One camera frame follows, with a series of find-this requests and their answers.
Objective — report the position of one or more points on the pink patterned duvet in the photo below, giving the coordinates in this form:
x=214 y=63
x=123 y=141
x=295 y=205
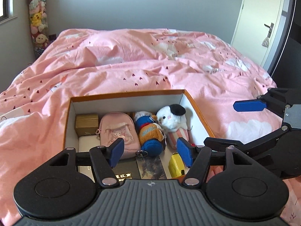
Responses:
x=82 y=62

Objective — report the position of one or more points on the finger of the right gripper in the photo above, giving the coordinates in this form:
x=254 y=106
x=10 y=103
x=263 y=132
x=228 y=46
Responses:
x=220 y=145
x=249 y=105

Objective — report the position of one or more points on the door handle with charm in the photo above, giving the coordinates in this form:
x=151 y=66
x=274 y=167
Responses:
x=265 y=42

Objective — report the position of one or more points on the bear plush with blue tag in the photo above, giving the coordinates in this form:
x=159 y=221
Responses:
x=150 y=133

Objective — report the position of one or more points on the bedroom window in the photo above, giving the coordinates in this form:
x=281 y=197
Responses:
x=7 y=11

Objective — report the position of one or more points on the small gold gift box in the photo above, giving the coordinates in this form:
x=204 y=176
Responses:
x=86 y=124

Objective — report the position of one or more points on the pink mini backpack pouch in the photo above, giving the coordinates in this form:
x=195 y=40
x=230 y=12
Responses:
x=119 y=125

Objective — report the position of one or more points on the illustrated card pack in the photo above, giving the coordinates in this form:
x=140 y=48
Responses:
x=150 y=168

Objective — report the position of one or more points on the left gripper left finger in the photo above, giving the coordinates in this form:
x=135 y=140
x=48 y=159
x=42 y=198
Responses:
x=103 y=159

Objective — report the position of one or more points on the yellow tape measure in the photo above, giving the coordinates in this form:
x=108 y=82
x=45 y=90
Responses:
x=176 y=166

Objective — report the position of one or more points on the white box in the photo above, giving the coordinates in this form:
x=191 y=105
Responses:
x=85 y=144

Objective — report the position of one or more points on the black box gold lettering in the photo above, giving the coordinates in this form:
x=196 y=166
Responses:
x=126 y=170

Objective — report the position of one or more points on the white dog plush striped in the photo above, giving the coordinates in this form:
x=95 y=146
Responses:
x=173 y=121

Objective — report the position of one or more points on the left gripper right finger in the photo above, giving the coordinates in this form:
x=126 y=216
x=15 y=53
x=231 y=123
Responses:
x=197 y=159

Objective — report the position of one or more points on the white bedroom door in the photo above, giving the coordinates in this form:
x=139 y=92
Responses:
x=250 y=30

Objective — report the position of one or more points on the orange cardboard storage box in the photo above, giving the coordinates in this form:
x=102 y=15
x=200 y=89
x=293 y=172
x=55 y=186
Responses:
x=129 y=103

